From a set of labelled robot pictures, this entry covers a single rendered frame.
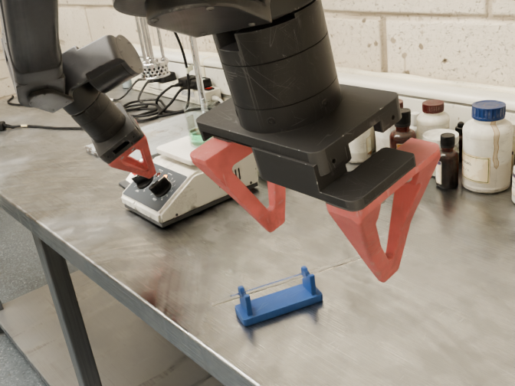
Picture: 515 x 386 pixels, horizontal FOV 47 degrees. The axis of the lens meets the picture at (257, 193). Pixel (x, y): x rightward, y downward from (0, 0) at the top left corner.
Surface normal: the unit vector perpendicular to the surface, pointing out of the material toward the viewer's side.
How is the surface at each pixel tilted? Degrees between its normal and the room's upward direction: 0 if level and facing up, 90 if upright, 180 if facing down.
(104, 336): 1
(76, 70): 60
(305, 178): 101
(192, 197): 90
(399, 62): 90
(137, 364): 0
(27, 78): 142
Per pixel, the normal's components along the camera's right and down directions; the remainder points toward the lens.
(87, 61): -0.26, -0.11
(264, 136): -0.26, -0.82
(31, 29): 0.31, 0.92
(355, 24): -0.76, 0.34
